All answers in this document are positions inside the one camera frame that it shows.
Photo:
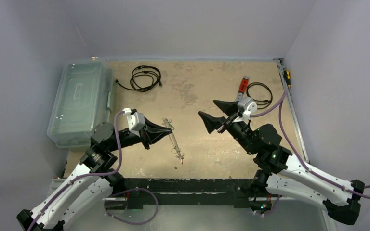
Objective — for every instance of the yellow black screwdriver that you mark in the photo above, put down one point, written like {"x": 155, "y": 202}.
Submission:
{"x": 287, "y": 77}

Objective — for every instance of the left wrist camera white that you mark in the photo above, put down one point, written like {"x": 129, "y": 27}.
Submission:
{"x": 136, "y": 120}

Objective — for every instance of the clear plastic storage bin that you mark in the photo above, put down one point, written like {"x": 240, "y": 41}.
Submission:
{"x": 83, "y": 101}

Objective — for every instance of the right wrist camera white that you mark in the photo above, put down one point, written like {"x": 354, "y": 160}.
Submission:
{"x": 246, "y": 106}

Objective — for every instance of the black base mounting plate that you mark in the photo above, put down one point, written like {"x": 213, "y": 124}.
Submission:
{"x": 135, "y": 193}

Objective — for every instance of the red handled adjustable wrench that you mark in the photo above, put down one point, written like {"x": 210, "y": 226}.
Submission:
{"x": 242, "y": 88}

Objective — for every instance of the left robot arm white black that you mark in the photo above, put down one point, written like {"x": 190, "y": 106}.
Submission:
{"x": 93, "y": 177}

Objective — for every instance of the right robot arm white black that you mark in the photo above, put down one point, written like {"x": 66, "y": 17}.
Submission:
{"x": 280, "y": 171}

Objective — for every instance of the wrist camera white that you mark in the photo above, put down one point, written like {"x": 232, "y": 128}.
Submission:
{"x": 246, "y": 106}
{"x": 136, "y": 120}

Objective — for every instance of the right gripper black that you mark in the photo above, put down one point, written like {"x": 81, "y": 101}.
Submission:
{"x": 228, "y": 121}

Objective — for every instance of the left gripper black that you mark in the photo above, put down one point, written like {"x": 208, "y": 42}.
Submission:
{"x": 155, "y": 132}

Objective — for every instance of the aluminium frame rail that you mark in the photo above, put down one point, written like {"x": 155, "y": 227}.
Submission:
{"x": 264, "y": 210}

